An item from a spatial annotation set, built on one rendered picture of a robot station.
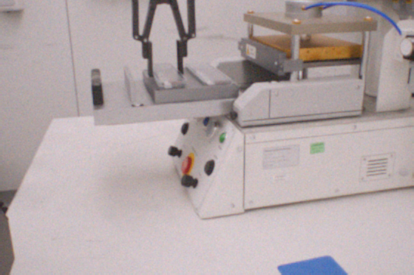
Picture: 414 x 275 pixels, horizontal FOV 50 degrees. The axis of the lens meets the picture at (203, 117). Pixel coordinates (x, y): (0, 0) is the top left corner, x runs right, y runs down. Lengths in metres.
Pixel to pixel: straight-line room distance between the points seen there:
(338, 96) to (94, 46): 1.65
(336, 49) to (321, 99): 0.12
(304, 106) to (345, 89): 0.09
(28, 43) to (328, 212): 1.81
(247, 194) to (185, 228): 0.13
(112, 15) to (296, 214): 1.65
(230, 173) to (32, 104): 1.73
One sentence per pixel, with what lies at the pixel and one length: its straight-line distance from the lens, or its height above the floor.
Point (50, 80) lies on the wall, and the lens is 2.39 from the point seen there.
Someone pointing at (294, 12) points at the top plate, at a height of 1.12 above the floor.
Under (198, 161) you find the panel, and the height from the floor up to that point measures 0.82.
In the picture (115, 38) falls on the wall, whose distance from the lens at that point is 2.32.
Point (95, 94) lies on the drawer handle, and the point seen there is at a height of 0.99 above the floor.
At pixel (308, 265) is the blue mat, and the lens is 0.76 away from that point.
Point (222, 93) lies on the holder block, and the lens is 0.85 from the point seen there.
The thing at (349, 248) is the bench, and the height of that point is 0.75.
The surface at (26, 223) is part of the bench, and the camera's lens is 0.93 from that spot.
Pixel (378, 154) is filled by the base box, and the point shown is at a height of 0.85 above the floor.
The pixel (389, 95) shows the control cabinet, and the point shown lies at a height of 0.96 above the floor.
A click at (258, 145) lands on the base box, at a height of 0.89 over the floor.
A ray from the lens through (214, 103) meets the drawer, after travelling 0.84.
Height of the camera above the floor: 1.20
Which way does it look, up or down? 18 degrees down
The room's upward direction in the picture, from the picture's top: 1 degrees counter-clockwise
